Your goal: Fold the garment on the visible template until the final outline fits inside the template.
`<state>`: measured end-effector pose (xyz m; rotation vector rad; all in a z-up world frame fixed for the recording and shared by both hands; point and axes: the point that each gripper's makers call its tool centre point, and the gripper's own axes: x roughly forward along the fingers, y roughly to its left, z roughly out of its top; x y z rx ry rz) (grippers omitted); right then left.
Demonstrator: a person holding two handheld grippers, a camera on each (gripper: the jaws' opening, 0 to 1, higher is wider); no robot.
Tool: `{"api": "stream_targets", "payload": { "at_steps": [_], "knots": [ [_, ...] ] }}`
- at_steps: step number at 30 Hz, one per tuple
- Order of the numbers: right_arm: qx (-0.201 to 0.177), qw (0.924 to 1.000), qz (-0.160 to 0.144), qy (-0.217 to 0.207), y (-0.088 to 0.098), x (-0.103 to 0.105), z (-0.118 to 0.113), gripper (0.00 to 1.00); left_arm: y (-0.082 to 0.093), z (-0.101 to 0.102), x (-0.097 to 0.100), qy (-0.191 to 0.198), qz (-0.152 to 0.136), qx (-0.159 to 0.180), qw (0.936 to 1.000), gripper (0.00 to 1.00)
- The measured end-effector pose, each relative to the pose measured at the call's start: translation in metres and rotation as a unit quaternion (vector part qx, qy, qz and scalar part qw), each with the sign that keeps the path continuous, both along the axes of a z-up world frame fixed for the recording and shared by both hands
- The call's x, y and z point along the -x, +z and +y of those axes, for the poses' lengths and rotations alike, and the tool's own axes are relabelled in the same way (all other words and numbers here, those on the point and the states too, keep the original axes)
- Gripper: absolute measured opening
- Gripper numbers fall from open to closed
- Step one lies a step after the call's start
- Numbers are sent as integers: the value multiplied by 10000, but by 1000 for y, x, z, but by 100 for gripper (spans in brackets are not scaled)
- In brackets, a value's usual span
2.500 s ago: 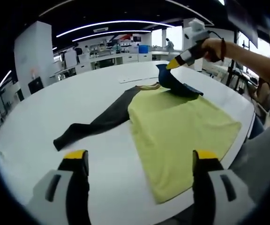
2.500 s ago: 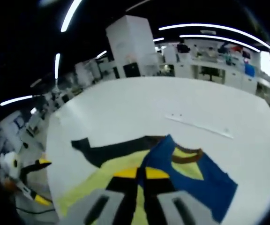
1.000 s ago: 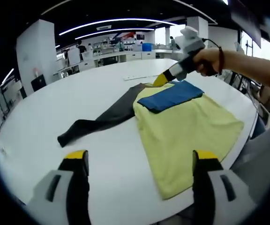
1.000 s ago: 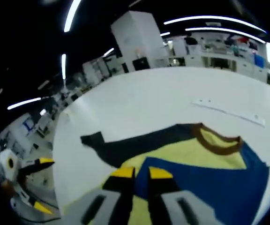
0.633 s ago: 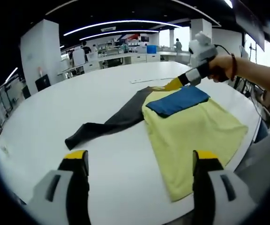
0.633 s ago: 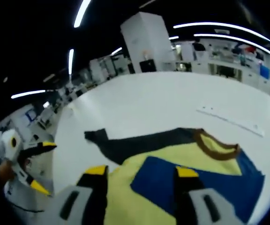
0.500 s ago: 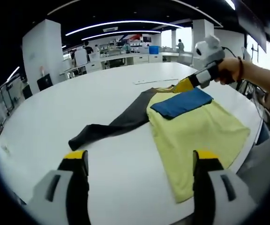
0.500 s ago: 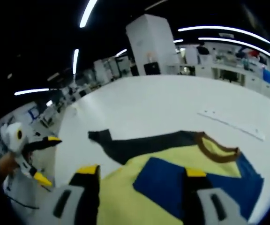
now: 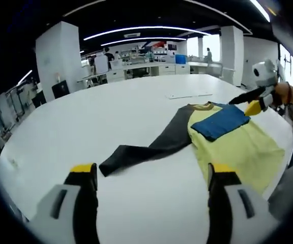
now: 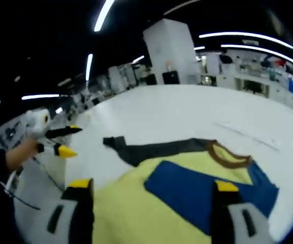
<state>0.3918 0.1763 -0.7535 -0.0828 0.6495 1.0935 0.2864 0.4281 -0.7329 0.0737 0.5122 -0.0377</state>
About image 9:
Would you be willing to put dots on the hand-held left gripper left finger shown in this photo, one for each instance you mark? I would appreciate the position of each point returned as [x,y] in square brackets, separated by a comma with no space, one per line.
[85,203]

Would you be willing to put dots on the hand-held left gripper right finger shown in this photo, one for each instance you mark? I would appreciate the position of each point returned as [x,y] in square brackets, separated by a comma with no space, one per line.
[220,203]

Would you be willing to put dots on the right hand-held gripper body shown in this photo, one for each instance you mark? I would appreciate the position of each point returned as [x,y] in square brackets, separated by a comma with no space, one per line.
[263,73]

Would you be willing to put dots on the yellow blue black garment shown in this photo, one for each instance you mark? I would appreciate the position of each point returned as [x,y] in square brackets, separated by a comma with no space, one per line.
[233,147]

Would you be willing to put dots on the person's right hand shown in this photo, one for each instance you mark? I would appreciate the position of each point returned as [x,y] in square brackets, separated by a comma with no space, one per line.
[281,94]

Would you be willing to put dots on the narrow white pillar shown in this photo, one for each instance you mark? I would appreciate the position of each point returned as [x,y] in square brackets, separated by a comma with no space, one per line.
[231,56]

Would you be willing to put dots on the dark hanging banner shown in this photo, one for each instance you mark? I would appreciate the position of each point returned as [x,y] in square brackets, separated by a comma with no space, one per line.
[286,35]

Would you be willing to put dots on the straight ceiling light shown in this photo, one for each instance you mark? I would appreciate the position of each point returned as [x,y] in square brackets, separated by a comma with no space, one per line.
[261,10]

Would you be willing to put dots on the person's grey clothing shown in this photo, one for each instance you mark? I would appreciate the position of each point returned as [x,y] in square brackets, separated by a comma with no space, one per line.
[291,190]

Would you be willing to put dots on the blue crate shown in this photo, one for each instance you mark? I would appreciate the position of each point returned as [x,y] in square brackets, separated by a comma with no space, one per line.
[181,59]

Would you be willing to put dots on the long ceiling light strip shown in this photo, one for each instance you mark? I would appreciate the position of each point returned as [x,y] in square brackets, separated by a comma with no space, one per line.
[149,27]

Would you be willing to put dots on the white cabinet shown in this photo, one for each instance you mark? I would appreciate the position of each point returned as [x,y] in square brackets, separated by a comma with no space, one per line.
[101,63]

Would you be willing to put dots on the wide white pillar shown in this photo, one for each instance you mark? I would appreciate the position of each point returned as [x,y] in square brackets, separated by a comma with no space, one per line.
[57,58]

